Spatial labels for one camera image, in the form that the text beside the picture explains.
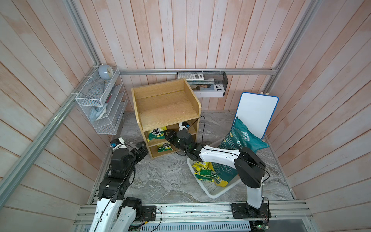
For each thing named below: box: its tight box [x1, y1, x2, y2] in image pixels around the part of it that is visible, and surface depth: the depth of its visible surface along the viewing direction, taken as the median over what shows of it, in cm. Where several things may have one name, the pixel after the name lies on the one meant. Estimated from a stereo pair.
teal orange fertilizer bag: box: [231, 116, 270, 153], surface depth 74 cm
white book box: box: [187, 80, 226, 99], surface depth 96 cm
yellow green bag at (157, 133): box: [147, 126, 168, 142], surface depth 85 cm
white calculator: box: [185, 73, 205, 81], surface depth 92 cm
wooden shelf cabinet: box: [131, 78, 202, 160], surface depth 82 cm
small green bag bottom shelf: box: [157, 142, 173, 153], surface depth 94 cm
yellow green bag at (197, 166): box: [191, 161, 215, 175], surface depth 83 cm
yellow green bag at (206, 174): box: [194, 169, 221, 182], surface depth 77 cm
